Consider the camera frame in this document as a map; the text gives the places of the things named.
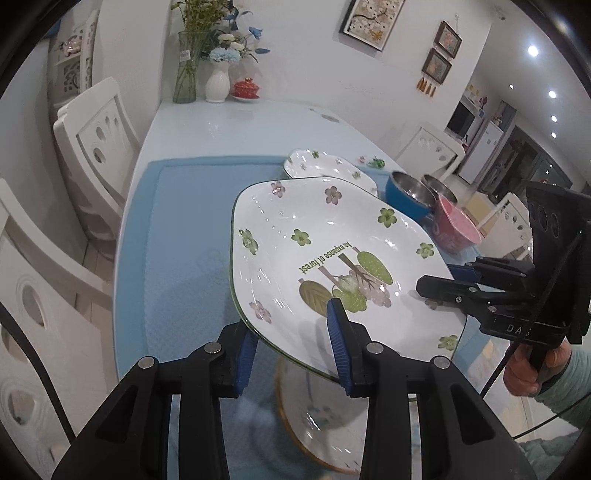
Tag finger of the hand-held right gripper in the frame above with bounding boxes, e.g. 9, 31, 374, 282
416, 275, 502, 319
449, 257, 534, 292

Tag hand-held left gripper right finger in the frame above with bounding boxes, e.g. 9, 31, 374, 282
326, 298, 539, 480

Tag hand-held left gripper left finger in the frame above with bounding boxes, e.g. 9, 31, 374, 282
51, 323, 258, 480

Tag pink steel-lined bowl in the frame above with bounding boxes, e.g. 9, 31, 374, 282
431, 194, 483, 254

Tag large floral square plate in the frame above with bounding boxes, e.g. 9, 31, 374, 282
229, 176, 467, 384

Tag person's right forearm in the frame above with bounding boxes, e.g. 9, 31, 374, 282
517, 344, 591, 480

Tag person's right hand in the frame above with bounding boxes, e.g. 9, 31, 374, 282
503, 344, 573, 398

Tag gold-rimmed white plate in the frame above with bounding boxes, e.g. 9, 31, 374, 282
274, 357, 416, 474

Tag white dining chair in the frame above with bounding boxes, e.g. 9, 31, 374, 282
478, 191, 533, 260
0, 178, 122, 480
396, 122, 467, 185
53, 76, 141, 259

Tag blue steel-lined bowl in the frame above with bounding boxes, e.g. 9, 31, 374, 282
385, 171, 439, 222

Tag stainless steel bowl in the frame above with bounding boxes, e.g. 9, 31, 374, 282
421, 174, 459, 206

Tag white refrigerator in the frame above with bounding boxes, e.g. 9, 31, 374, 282
457, 122, 504, 185

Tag dark glass door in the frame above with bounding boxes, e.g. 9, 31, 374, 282
480, 124, 571, 210

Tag light blue table mat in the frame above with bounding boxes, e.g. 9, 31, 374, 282
113, 157, 481, 480

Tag dark microwave oven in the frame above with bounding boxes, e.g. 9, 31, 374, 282
447, 102, 476, 140

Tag small floral square plate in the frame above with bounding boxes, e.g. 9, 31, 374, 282
283, 148, 379, 197

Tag small framed picture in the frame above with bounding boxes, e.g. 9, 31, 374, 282
422, 48, 452, 85
434, 21, 463, 58

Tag large framed flower picture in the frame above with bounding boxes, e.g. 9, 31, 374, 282
339, 0, 407, 51

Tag red lidded teacup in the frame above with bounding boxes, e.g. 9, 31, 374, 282
233, 78, 262, 99

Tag white ceramic vase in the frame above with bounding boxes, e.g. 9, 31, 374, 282
205, 60, 230, 103

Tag clear glass vase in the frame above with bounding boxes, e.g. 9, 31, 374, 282
173, 31, 205, 104

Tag blue and white artificial flowers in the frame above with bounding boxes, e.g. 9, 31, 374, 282
210, 7, 271, 65

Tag white carved cabinet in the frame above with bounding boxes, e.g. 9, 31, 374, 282
46, 9, 101, 110

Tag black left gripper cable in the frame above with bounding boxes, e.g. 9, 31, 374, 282
0, 302, 77, 441

